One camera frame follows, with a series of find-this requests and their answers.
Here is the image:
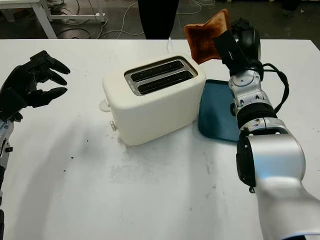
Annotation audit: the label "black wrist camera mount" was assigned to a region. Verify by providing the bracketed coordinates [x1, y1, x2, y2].
[0, 87, 28, 121]
[213, 29, 258, 75]

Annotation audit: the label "black floor cable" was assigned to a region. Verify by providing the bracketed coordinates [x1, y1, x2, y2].
[58, 27, 101, 40]

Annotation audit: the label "small black object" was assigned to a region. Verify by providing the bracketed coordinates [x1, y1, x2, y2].
[281, 0, 301, 18]

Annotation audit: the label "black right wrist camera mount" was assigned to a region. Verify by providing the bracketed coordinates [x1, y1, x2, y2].
[213, 29, 258, 75]

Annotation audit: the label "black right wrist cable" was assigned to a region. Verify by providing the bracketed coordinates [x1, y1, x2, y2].
[257, 62, 291, 114]

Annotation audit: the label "blue plastic tray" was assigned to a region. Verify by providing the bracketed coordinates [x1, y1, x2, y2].
[198, 79, 241, 143]

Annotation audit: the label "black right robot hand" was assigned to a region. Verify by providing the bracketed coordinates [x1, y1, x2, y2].
[230, 17, 263, 66]

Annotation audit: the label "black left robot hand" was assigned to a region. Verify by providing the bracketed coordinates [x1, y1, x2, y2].
[0, 50, 71, 108]

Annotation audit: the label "browned toast slice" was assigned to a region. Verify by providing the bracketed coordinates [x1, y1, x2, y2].
[184, 8, 232, 65]

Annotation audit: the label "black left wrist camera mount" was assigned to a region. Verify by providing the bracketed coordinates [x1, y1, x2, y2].
[0, 87, 28, 121]

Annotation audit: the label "white toaster power cord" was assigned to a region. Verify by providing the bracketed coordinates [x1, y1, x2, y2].
[166, 37, 175, 55]

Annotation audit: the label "white floor cable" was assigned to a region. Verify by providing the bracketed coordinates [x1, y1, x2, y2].
[99, 0, 216, 40]

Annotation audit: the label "person beige jacket black trousers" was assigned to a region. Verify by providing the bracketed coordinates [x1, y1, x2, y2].
[137, 0, 181, 40]

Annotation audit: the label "white desk frame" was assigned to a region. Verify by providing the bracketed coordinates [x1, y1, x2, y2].
[0, 0, 108, 40]

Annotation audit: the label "white two-slot toaster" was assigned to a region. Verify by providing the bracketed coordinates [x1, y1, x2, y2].
[101, 52, 206, 147]

